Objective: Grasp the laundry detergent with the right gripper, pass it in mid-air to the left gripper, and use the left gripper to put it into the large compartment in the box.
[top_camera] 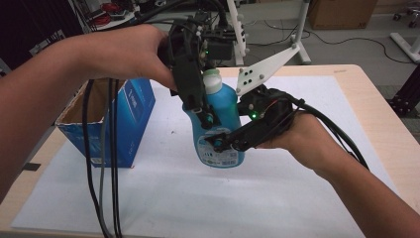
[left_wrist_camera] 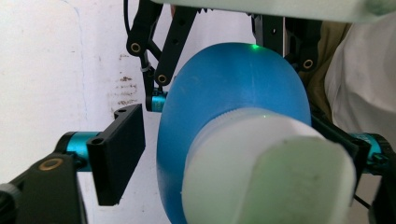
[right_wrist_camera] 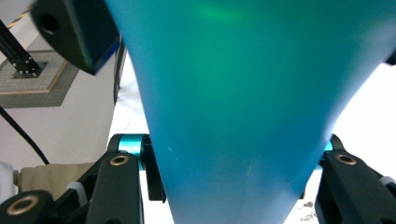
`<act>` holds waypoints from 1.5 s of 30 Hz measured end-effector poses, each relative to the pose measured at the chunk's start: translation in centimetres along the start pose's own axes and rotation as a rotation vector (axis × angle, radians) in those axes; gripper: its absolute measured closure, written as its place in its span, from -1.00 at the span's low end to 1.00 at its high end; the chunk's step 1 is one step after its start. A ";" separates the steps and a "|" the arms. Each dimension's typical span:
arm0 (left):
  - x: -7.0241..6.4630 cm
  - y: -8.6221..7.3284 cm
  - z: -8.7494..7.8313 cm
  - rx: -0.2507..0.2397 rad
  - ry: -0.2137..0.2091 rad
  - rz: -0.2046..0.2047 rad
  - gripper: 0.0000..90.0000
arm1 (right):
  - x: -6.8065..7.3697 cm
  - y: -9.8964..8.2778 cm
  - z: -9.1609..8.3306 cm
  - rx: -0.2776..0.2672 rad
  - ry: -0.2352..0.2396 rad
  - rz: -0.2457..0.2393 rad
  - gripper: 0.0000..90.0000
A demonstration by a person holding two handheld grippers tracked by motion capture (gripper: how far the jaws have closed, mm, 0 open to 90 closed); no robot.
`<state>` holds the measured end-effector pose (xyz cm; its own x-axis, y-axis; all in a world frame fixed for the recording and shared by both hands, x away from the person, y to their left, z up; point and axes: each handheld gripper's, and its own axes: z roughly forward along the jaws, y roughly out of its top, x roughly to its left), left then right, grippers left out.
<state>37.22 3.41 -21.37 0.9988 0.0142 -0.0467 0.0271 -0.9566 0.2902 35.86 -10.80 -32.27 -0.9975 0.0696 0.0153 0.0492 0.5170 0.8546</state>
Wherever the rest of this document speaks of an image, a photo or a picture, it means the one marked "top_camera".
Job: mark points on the blue cardboard box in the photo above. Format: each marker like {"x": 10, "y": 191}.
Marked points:
{"x": 132, "y": 125}

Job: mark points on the person's left hand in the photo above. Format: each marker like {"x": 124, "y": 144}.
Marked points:
{"x": 125, "y": 53}

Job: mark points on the blue bottle with white cap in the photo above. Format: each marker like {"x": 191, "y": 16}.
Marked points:
{"x": 224, "y": 102}

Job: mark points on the white stand foot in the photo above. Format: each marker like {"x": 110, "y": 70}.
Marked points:
{"x": 406, "y": 46}

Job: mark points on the white paper mat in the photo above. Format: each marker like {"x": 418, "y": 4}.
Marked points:
{"x": 214, "y": 198}

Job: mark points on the black metal frame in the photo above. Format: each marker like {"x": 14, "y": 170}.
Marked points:
{"x": 407, "y": 92}

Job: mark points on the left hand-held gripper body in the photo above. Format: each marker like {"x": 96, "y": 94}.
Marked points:
{"x": 218, "y": 46}

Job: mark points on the black tape piece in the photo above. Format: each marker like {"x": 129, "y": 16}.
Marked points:
{"x": 32, "y": 166}

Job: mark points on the brown cardboard box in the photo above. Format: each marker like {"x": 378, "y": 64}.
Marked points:
{"x": 343, "y": 13}

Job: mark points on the round white table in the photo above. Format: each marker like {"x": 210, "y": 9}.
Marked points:
{"x": 112, "y": 20}

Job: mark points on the person's right hand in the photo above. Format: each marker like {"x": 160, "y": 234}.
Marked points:
{"x": 303, "y": 139}

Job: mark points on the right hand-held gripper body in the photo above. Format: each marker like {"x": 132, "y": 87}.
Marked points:
{"x": 270, "y": 105}

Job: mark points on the black panel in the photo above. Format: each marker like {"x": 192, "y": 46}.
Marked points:
{"x": 36, "y": 29}

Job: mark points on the white metal stand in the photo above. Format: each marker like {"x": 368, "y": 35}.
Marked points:
{"x": 302, "y": 33}

